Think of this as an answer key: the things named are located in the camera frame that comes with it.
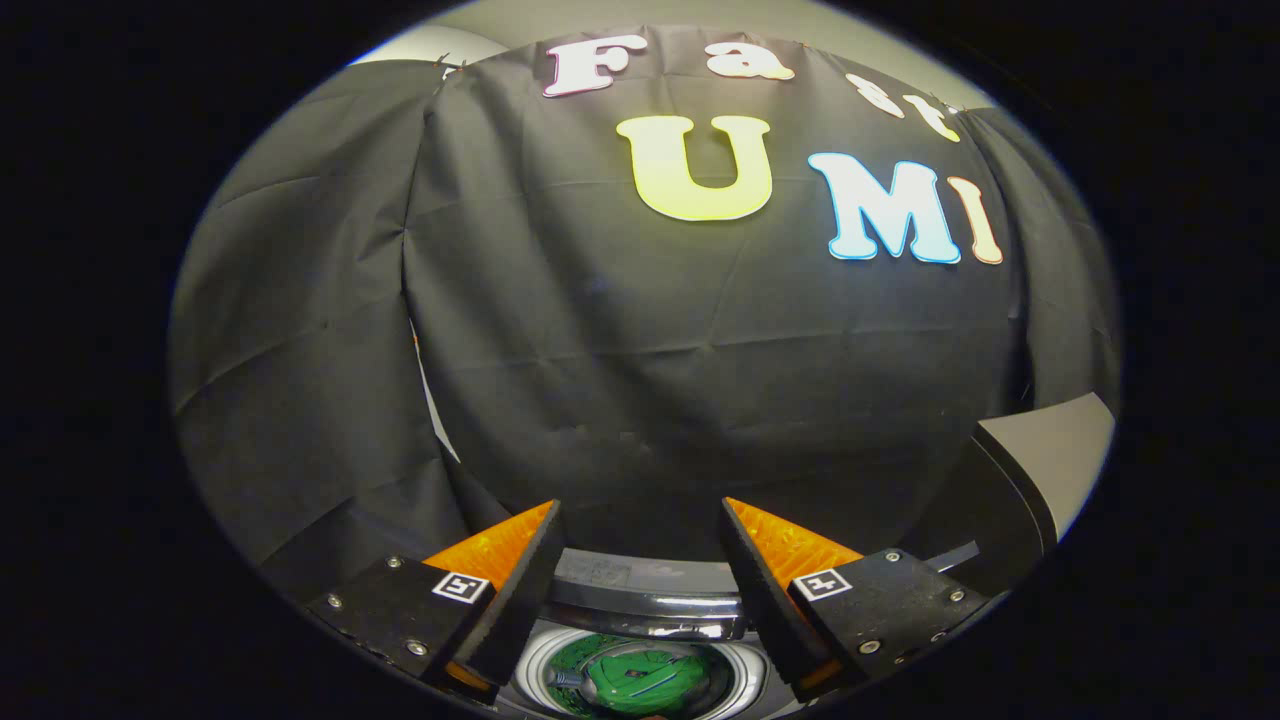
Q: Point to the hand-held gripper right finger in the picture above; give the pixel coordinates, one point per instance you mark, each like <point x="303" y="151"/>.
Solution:
<point x="765" y="600"/>

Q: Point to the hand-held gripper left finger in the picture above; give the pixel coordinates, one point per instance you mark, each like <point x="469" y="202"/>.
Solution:
<point x="520" y="600"/>

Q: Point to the grey washing machine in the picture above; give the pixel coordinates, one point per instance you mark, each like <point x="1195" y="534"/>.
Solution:
<point x="650" y="590"/>

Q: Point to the green polo shirt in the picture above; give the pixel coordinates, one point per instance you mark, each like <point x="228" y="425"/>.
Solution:
<point x="640" y="680"/>

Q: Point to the black backdrop cloth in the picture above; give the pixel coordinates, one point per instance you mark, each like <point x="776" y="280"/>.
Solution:
<point x="650" y="380"/>

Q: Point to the beige cabinet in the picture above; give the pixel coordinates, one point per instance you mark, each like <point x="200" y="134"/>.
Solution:
<point x="1060" y="460"/>

